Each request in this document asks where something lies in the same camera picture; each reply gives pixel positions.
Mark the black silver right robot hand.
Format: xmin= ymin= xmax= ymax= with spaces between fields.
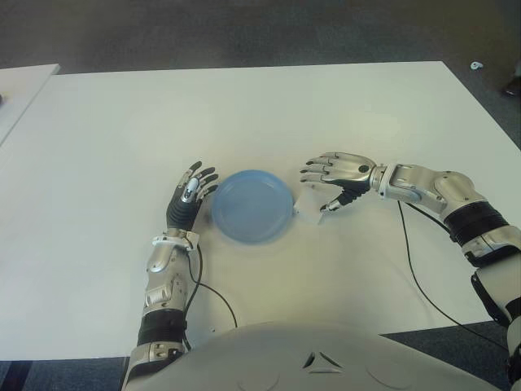
xmin=299 ymin=151 xmax=378 ymax=213

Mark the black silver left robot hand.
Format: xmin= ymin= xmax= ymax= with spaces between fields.
xmin=165 ymin=160 xmax=221 ymax=234

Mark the white charger block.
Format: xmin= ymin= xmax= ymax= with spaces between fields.
xmin=291 ymin=183 xmax=331 ymax=226

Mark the blue round plate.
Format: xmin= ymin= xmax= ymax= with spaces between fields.
xmin=210 ymin=169 xmax=296 ymax=244

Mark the grey robot torso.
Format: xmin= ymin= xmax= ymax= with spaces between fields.
xmin=121 ymin=321 xmax=518 ymax=391

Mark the white side table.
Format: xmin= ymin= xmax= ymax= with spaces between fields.
xmin=0 ymin=63 xmax=61 ymax=147

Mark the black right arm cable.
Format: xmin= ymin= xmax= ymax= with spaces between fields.
xmin=397 ymin=201 xmax=510 ymax=354

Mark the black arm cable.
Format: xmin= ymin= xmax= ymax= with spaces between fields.
xmin=397 ymin=201 xmax=510 ymax=354
xmin=182 ymin=246 xmax=239 ymax=351

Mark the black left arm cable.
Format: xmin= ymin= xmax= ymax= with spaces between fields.
xmin=182 ymin=246 xmax=239 ymax=351

